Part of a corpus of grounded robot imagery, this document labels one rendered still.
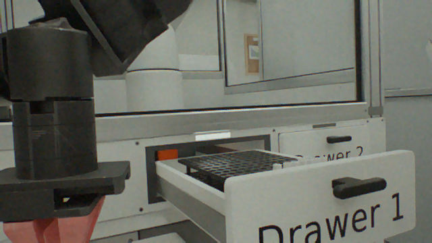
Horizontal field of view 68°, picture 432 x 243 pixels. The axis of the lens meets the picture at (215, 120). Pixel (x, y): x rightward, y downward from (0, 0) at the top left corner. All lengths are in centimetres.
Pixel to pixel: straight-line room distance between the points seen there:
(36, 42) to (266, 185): 24
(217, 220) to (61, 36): 27
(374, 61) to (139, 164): 70
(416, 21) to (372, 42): 130
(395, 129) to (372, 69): 136
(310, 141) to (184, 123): 32
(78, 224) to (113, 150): 38
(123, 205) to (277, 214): 36
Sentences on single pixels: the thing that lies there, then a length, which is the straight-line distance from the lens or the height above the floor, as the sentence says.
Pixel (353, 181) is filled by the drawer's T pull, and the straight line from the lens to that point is 40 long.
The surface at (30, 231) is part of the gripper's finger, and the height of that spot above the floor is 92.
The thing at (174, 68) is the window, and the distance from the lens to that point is 67.
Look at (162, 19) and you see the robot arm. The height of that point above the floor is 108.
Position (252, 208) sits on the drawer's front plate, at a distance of 34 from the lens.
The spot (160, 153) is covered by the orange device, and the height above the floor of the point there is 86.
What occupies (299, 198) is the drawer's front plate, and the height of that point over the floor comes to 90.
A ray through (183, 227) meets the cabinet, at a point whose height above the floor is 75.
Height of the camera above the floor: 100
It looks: 3 degrees down
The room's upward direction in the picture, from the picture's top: 3 degrees counter-clockwise
